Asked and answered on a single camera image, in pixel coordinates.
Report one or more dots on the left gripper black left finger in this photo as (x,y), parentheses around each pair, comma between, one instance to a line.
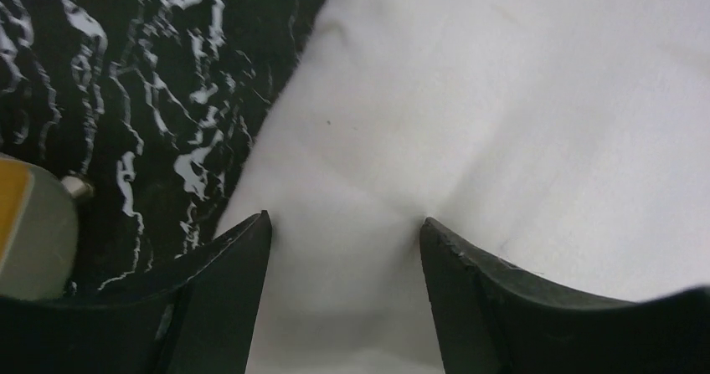
(195,314)

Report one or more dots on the white orange cylinder roll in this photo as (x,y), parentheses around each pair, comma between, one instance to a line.
(39,229)

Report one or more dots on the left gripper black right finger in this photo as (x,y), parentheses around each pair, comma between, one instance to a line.
(493,317)

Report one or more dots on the white pillow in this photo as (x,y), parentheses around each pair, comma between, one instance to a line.
(567,137)

